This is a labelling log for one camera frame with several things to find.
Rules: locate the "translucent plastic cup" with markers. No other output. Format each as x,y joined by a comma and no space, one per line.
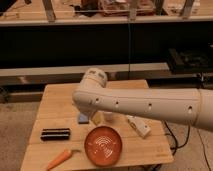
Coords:
108,116

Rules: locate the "wooden shelf with clutter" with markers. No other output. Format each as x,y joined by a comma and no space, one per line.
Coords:
83,12

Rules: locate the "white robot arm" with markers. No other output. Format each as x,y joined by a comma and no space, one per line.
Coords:
188,106

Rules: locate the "orange toy carrot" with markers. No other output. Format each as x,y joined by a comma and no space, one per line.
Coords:
62,157

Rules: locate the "black rectangular eraser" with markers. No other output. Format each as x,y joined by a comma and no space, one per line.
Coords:
55,134

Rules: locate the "blue sponge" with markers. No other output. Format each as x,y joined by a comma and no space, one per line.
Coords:
82,119

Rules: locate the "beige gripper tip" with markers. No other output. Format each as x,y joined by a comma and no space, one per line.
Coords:
97,118

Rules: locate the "orange round plate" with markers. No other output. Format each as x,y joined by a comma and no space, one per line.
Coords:
103,146

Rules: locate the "grey metal bench rail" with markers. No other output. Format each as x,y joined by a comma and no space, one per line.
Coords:
40,75

